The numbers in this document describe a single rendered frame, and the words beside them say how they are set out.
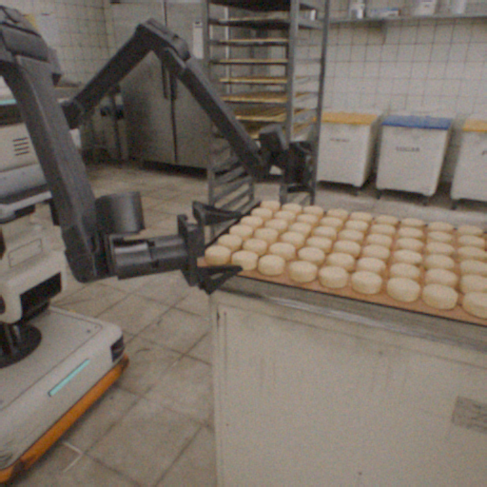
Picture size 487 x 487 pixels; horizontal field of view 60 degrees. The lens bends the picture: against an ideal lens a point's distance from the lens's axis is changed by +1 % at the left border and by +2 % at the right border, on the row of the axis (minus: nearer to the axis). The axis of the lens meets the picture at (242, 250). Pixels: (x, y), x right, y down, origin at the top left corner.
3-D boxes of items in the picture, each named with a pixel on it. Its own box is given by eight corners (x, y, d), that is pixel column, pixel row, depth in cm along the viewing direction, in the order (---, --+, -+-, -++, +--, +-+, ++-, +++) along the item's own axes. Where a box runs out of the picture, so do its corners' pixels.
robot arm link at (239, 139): (167, 47, 116) (153, 57, 107) (183, 33, 112) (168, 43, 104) (259, 168, 133) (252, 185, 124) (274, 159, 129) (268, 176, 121)
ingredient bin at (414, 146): (370, 200, 401) (381, 117, 369) (385, 184, 451) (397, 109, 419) (431, 209, 377) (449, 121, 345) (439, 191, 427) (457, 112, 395)
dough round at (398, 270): (425, 282, 74) (427, 271, 73) (403, 288, 72) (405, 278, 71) (403, 270, 78) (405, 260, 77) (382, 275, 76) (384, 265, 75)
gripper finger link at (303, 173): (321, 198, 112) (304, 188, 120) (324, 172, 109) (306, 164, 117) (299, 201, 110) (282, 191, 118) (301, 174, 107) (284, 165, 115)
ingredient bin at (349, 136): (306, 191, 428) (312, 113, 396) (325, 177, 479) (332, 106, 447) (360, 199, 405) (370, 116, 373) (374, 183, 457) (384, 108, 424)
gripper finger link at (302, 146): (324, 172, 109) (306, 165, 117) (327, 145, 106) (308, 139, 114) (301, 175, 107) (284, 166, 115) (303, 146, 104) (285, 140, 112)
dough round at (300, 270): (310, 268, 79) (311, 259, 78) (320, 281, 74) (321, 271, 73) (284, 270, 78) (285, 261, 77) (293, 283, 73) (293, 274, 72)
